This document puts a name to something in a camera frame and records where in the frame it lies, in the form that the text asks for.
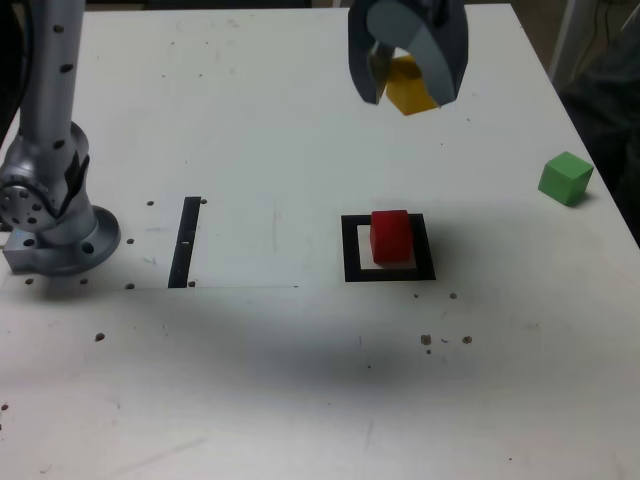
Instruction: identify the yellow cube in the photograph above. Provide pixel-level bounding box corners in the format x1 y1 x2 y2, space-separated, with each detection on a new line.
382 54 439 117

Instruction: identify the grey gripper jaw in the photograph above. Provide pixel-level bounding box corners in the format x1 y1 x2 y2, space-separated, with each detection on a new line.
366 0 470 109
347 0 397 107

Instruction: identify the white post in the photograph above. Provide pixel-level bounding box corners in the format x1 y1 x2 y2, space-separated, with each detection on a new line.
548 0 592 87

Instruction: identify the green cube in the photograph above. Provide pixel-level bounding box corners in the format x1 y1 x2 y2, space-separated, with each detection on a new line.
537 151 595 207

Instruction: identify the black tape strip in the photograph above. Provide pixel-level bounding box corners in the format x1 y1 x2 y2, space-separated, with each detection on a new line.
167 196 202 290

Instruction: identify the black tape square outline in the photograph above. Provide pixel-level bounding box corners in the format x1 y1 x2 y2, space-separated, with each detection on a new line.
340 213 437 284

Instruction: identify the red cube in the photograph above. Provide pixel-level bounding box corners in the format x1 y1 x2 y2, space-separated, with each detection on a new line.
369 209 414 266

